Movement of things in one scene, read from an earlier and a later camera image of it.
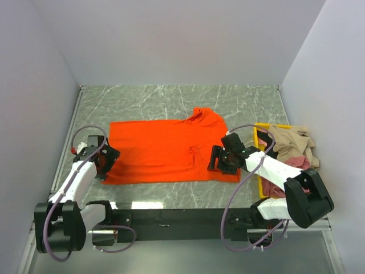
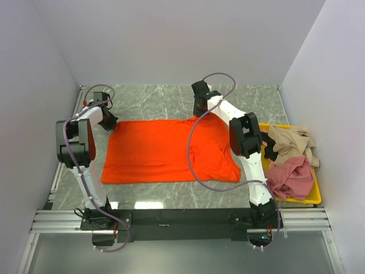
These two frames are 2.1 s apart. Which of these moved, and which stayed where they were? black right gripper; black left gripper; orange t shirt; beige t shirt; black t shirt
Moved: black right gripper; black left gripper
Stayed: orange t shirt; beige t shirt; black t shirt
